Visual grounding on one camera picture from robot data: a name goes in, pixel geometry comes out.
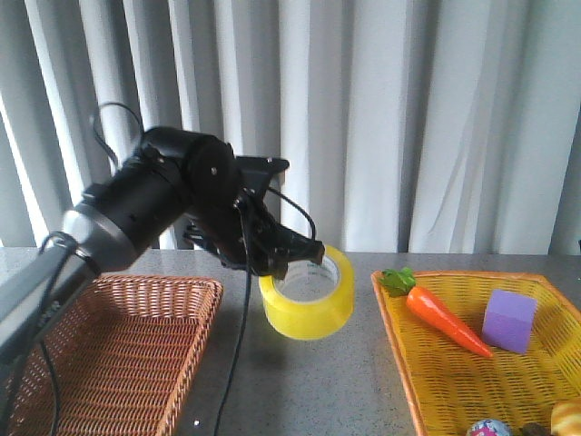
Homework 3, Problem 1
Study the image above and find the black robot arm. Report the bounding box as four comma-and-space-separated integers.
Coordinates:
1, 127, 325, 365

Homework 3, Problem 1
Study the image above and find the grey pleated curtain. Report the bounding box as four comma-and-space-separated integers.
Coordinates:
1, 1, 580, 254

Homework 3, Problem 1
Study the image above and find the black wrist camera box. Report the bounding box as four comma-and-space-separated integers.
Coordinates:
236, 156, 290, 200

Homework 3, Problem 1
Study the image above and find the black cable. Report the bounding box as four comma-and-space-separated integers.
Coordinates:
11, 102, 318, 436

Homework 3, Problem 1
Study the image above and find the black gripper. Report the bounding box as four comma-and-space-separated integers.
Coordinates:
183, 188, 325, 280

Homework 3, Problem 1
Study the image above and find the brown wicker basket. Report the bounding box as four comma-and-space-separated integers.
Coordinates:
5, 275, 223, 435

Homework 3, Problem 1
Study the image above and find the purple foam cube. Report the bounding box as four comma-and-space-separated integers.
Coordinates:
482, 289, 537, 354

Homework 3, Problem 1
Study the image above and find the yellow tape roll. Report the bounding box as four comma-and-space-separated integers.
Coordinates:
259, 245, 355, 341

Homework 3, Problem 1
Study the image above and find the toy bread roll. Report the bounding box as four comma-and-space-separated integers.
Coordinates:
550, 398, 581, 436

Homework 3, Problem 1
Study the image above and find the orange toy carrot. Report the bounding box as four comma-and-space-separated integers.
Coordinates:
379, 267, 493, 358

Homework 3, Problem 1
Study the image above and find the colourful patterned ball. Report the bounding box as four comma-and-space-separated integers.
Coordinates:
466, 418, 513, 436

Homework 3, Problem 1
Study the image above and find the yellow wicker basket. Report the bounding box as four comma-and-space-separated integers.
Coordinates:
371, 271, 580, 435

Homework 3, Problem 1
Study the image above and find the dark brown toy piece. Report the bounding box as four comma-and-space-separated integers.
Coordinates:
521, 422, 551, 436

